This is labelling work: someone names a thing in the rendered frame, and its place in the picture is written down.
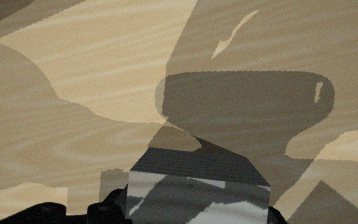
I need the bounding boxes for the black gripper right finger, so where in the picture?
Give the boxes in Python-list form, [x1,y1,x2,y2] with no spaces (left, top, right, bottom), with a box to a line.
[267,206,288,224]

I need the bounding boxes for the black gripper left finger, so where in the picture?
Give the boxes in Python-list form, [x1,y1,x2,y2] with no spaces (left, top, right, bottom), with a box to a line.
[0,184,133,224]

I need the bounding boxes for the white cube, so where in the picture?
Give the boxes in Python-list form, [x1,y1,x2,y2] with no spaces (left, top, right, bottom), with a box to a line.
[125,147,271,224]

